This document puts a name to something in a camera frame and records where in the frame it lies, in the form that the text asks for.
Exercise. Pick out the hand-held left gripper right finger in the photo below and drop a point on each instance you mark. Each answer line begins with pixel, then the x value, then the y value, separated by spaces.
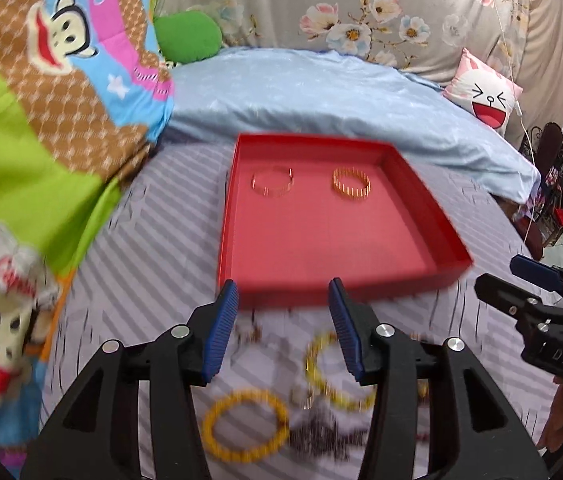
pixel 345 332

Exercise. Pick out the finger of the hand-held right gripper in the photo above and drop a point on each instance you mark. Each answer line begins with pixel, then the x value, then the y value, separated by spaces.
pixel 536 270
pixel 506 295

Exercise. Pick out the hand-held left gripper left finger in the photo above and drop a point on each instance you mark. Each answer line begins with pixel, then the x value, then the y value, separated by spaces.
pixel 221 332

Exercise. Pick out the red shallow box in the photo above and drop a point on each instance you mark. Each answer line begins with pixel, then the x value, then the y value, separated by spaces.
pixel 311 240

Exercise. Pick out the dark metal chair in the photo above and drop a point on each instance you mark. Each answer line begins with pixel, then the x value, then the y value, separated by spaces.
pixel 551 145

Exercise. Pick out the thin gold bangle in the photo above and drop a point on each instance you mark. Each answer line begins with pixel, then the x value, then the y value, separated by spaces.
pixel 274 194

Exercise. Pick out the pink bunny face pillow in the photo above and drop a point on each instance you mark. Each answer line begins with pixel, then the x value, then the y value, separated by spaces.
pixel 486 92

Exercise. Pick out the beige cloth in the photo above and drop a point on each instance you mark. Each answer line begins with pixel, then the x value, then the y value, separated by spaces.
pixel 551 60

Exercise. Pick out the light blue pillow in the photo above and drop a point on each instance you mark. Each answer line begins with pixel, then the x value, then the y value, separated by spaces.
pixel 311 95

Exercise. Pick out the cartoon monkey blanket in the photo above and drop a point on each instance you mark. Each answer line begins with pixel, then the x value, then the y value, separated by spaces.
pixel 36 135

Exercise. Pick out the green pillow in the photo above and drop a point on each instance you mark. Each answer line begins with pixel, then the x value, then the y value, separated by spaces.
pixel 186 35

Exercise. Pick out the grey floral bedding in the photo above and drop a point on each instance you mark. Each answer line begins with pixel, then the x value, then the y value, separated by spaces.
pixel 286 10

